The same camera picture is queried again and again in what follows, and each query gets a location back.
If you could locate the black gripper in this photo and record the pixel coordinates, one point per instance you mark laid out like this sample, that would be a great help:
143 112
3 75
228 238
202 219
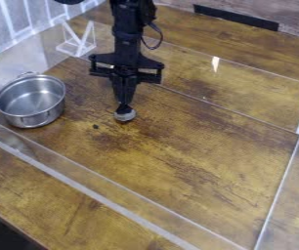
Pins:
147 69

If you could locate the green handled metal spoon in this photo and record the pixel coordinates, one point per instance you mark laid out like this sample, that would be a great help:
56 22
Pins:
126 117

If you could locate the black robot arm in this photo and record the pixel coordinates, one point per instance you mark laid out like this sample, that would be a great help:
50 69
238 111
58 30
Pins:
132 14

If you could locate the small steel pot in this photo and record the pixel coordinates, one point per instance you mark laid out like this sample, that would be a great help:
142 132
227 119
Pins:
32 100

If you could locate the black strip on table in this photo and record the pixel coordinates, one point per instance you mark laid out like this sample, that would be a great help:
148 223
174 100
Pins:
230 16

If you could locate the clear acrylic barrier front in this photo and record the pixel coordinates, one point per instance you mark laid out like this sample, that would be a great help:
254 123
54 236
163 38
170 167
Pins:
176 228

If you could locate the clear acrylic barrier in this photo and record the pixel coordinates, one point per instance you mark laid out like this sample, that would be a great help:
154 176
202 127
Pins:
176 228
279 234

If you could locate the clear acrylic barrier right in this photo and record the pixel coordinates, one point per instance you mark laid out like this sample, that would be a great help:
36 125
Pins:
279 234

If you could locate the clear acrylic triangle bracket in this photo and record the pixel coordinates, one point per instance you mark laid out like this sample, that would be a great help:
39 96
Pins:
78 45

